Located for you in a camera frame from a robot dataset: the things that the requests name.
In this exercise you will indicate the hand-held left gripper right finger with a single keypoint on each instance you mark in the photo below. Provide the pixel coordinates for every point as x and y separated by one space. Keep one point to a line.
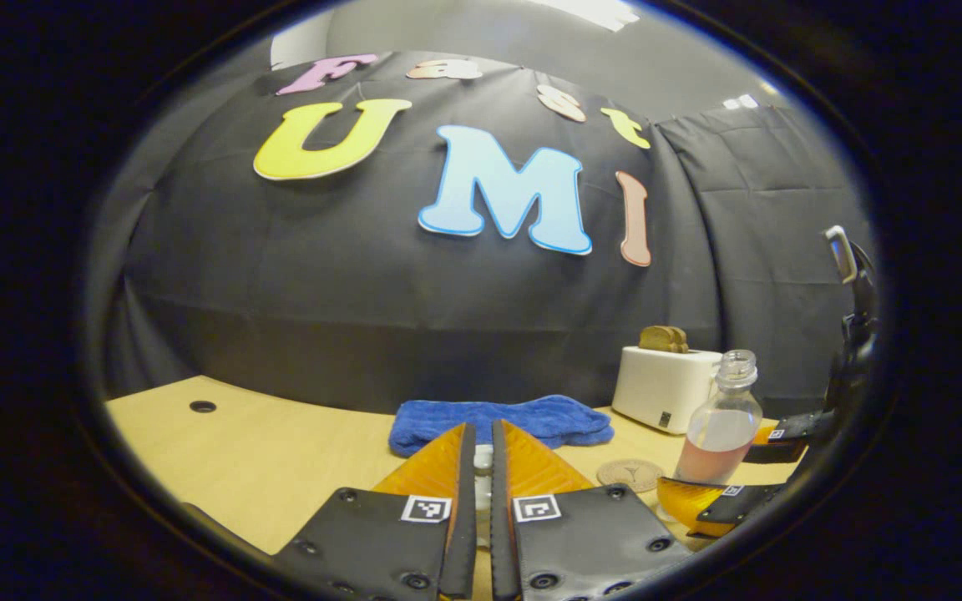
502 559

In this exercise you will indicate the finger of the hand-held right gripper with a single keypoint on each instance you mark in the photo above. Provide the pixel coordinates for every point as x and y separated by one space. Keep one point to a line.
740 505
794 434

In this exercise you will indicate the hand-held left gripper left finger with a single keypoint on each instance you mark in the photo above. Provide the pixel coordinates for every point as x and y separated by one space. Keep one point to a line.
464 551

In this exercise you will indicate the clear plastic water bottle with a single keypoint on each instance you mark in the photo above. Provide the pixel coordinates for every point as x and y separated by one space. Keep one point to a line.
719 434

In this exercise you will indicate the white toaster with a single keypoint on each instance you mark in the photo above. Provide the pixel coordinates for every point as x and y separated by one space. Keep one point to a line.
660 384

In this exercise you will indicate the blue folded towel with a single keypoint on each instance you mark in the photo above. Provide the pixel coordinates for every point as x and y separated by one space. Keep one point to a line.
531 417

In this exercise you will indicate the brown toast slice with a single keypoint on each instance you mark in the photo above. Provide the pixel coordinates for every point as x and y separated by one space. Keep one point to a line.
655 339
680 340

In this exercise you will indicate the black backdrop cloth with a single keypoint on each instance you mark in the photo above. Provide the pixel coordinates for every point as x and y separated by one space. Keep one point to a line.
322 292

